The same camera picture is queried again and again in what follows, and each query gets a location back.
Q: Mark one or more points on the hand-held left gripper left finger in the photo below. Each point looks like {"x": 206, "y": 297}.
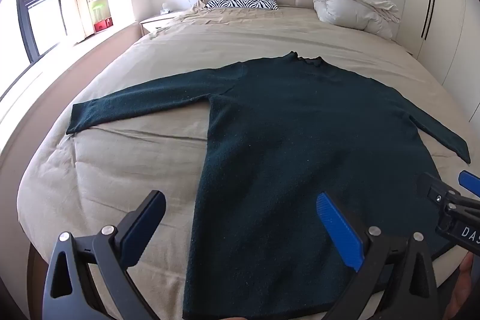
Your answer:
{"x": 144, "y": 226}

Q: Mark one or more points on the green container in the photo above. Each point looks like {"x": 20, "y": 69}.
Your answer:
{"x": 98, "y": 12}

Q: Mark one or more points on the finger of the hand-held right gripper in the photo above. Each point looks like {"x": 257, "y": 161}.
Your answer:
{"x": 435, "y": 190}
{"x": 470, "y": 184}

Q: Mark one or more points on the dark green sweater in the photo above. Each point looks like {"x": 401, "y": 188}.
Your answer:
{"x": 281, "y": 136}

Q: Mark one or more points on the red box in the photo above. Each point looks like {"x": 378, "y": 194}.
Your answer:
{"x": 103, "y": 25}

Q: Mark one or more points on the black framed window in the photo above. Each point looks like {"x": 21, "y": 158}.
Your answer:
{"x": 22, "y": 12}

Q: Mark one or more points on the tissue box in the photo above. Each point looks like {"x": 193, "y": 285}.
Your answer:
{"x": 165, "y": 9}

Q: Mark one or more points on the white nightstand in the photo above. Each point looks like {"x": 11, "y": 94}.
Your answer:
{"x": 157, "y": 22}

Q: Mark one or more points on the person's right hand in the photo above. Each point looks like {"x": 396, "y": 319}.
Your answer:
{"x": 463, "y": 286}

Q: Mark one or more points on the bed with beige sheet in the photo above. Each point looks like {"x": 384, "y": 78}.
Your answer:
{"x": 150, "y": 54}

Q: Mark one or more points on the white folded duvet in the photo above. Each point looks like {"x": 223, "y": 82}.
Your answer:
{"x": 348, "y": 1}

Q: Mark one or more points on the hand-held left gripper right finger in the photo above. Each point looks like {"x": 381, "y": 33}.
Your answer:
{"x": 339, "y": 233}

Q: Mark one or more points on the zebra striped pillow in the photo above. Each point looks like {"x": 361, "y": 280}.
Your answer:
{"x": 240, "y": 3}

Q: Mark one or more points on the white wardrobe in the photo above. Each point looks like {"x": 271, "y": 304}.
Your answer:
{"x": 450, "y": 24}

